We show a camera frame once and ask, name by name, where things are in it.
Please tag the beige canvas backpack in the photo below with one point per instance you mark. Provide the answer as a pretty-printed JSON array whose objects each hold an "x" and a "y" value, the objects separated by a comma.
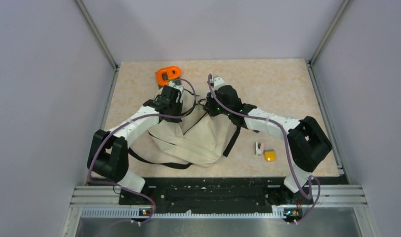
[{"x": 198, "y": 139}]

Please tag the orange toy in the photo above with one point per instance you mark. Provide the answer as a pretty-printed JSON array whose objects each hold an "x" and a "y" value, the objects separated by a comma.
[{"x": 167, "y": 74}]

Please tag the yellow eraser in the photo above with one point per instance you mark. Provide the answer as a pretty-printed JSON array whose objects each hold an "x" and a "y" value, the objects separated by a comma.
[{"x": 270, "y": 155}]

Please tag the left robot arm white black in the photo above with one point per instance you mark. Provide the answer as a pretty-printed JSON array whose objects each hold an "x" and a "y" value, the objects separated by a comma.
[{"x": 108, "y": 156}]

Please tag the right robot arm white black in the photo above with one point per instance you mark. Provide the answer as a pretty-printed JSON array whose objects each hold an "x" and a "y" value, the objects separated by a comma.
[{"x": 306, "y": 144}]

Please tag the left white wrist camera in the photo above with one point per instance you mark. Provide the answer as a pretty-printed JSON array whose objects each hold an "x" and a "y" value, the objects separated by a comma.
[{"x": 176, "y": 85}]

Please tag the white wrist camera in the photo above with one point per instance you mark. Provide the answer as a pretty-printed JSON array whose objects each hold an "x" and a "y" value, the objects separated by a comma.
[
  {"x": 176, "y": 85},
  {"x": 216, "y": 83}
]

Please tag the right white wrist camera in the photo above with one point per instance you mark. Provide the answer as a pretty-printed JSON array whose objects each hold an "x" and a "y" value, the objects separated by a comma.
[{"x": 216, "y": 83}]

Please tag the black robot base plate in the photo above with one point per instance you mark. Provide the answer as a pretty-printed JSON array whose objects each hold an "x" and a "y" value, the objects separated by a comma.
[{"x": 223, "y": 195}]

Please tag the aluminium frame rails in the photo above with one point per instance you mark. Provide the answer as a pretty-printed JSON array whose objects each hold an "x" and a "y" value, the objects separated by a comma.
[{"x": 341, "y": 211}]

